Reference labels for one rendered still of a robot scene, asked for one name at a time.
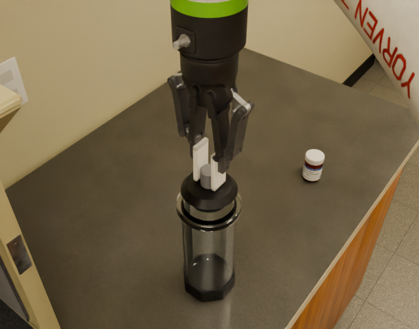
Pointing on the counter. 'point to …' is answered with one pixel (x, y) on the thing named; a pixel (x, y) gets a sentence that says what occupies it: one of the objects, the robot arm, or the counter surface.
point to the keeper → (19, 254)
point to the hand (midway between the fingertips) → (209, 164)
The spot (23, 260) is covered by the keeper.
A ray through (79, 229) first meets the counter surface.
